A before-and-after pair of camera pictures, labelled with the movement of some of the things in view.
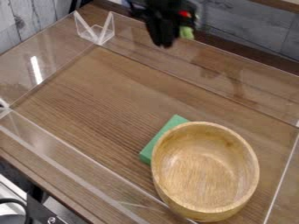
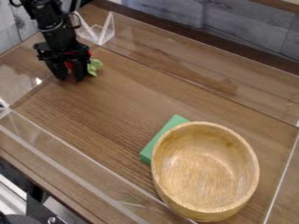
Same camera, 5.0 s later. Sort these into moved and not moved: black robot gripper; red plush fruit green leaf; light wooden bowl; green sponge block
Moved: red plush fruit green leaf; black robot gripper
Not moved: green sponge block; light wooden bowl
